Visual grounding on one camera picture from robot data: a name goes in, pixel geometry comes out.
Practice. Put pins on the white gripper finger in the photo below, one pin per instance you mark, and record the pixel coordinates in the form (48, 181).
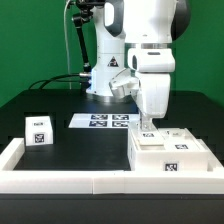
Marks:
(142, 123)
(150, 126)

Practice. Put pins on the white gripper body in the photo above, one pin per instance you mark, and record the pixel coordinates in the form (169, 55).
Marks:
(152, 68)

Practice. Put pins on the white cabinet door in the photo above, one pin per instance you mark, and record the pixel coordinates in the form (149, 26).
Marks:
(177, 139)
(149, 137)

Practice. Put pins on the white cabinet body box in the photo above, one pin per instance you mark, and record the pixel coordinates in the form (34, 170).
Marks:
(155, 158)

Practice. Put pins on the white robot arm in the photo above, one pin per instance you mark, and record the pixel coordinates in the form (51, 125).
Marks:
(125, 24)

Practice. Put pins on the white cabinet top block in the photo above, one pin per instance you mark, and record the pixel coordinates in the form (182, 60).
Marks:
(38, 131)

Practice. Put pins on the white marker sheet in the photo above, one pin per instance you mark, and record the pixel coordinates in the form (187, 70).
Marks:
(90, 120)

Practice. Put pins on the white U-shaped fence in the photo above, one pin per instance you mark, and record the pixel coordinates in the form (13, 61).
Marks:
(102, 182)

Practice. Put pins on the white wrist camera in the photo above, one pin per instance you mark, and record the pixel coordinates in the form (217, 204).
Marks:
(123, 83)

